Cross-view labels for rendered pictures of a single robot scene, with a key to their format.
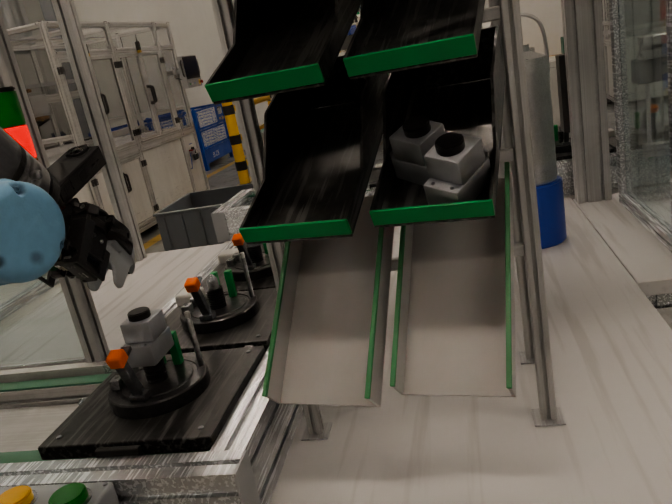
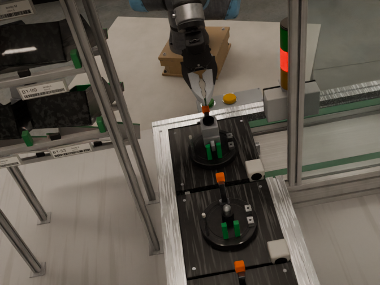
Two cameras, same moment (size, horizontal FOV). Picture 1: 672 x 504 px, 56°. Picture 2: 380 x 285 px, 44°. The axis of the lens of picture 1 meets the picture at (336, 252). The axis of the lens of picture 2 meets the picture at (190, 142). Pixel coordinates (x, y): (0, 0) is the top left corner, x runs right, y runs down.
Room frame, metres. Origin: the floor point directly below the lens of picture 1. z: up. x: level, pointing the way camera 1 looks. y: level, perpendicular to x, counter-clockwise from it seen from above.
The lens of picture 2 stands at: (1.70, 0.04, 1.94)
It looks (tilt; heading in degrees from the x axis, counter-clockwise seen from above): 45 degrees down; 169
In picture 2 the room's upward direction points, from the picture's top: 12 degrees counter-clockwise
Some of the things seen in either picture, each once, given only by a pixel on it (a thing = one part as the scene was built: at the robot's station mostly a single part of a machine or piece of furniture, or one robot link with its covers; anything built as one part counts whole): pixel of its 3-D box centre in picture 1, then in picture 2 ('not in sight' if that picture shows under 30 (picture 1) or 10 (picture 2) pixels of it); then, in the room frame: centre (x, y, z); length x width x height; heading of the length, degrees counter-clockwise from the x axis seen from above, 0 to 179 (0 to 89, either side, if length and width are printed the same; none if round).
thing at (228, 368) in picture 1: (163, 396); (213, 153); (0.81, 0.28, 0.96); 0.24 x 0.24 x 0.02; 77
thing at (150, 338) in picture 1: (148, 330); (210, 131); (0.82, 0.28, 1.06); 0.08 x 0.04 x 0.07; 167
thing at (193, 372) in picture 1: (159, 385); (212, 148); (0.81, 0.28, 0.98); 0.14 x 0.14 x 0.02
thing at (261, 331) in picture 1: (215, 294); (227, 215); (1.06, 0.22, 1.01); 0.24 x 0.24 x 0.13; 77
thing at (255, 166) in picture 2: not in sight; (254, 170); (0.93, 0.35, 0.97); 0.05 x 0.05 x 0.04; 77
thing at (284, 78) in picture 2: not in sight; (292, 74); (0.97, 0.44, 1.28); 0.05 x 0.05 x 0.05
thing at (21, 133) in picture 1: (14, 144); (292, 56); (0.97, 0.44, 1.33); 0.05 x 0.05 x 0.05
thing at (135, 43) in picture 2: not in sight; (189, 73); (0.27, 0.38, 0.84); 0.90 x 0.70 x 0.03; 54
